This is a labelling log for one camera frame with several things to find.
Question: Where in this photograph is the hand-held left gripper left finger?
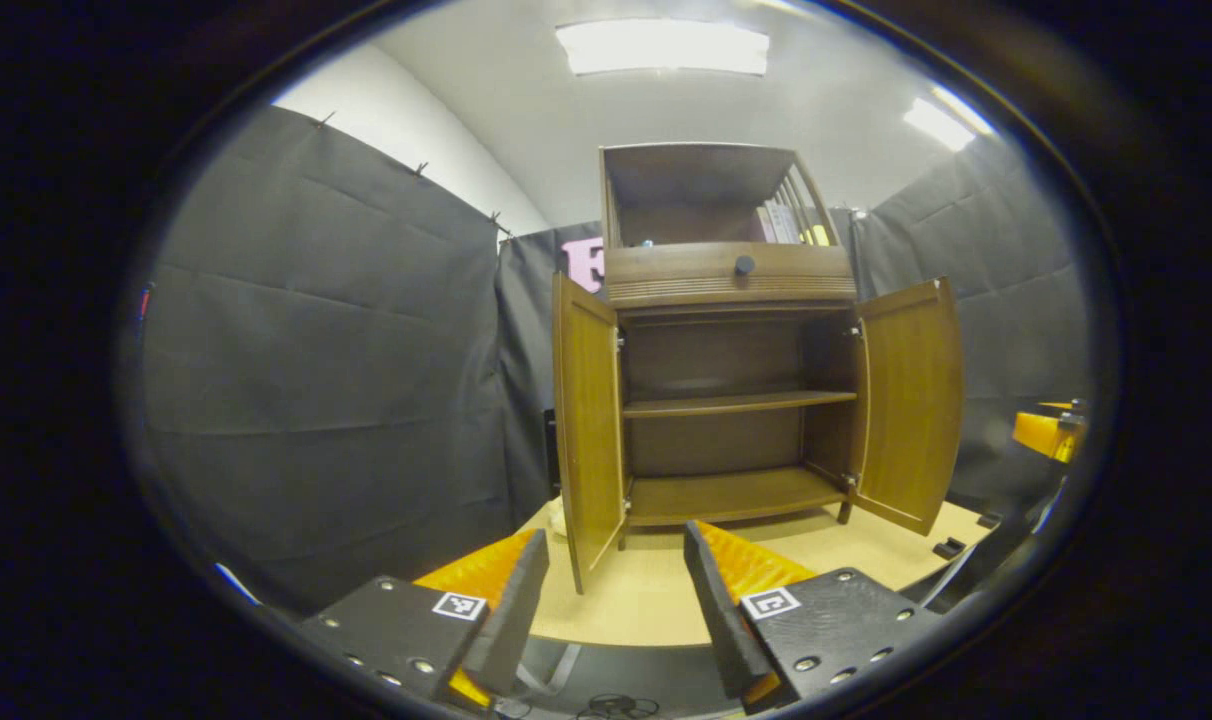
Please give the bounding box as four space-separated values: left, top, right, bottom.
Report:
301 528 551 711

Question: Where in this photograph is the large ceiling light panel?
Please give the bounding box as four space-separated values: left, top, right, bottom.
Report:
556 18 772 78

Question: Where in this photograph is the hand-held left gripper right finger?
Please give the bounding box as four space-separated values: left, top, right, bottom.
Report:
683 520 942 713

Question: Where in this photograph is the small ceiling light panel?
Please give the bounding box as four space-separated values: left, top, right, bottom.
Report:
904 85 997 153

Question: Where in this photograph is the wooden cabinet door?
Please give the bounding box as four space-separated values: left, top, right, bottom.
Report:
846 278 965 536
544 272 629 596

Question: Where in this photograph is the black cable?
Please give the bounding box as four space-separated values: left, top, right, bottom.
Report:
496 690 667 720

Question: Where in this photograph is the wooden double-door shoe cabinet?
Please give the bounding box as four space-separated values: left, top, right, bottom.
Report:
598 142 867 551

